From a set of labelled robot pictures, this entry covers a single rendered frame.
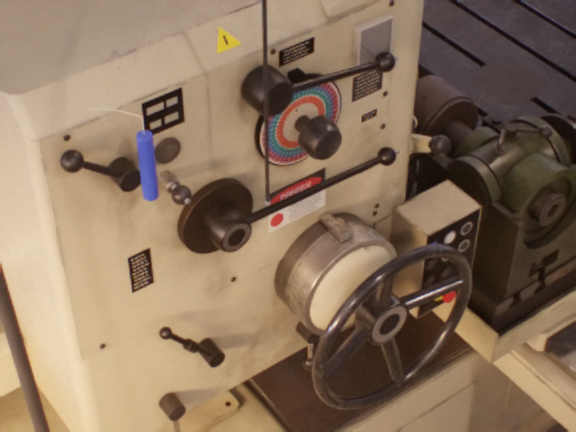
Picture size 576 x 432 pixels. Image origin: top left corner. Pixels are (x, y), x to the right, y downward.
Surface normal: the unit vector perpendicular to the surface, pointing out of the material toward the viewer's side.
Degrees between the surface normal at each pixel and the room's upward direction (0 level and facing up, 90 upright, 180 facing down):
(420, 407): 90
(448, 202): 0
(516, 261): 90
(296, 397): 0
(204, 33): 45
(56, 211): 90
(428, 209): 0
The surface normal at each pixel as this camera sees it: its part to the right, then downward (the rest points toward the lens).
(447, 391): 0.59, 0.55
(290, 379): 0.00, -0.73
